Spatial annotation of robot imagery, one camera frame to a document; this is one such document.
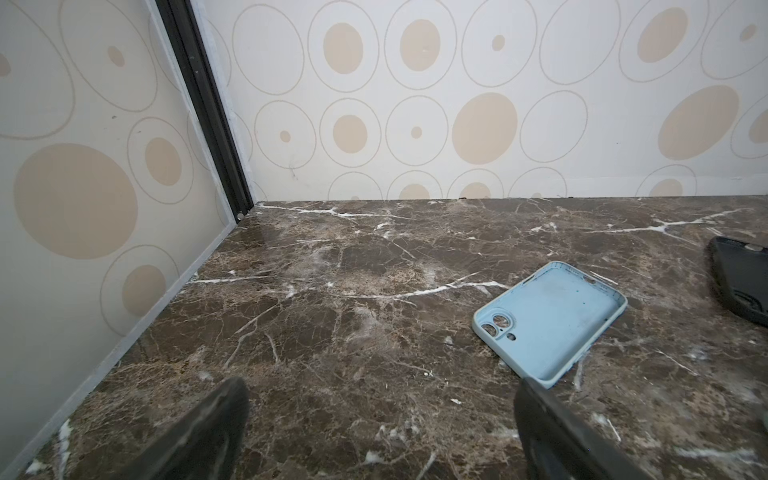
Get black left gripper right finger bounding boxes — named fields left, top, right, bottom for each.
left=514, top=377, right=648, bottom=479

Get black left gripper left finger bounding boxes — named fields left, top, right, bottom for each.
left=113, top=377, right=249, bottom=479

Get light blue empty phone case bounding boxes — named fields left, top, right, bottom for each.
left=471, top=261, right=628, bottom=389

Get black vertical frame post left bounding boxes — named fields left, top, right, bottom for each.
left=154, top=0, right=254, bottom=222

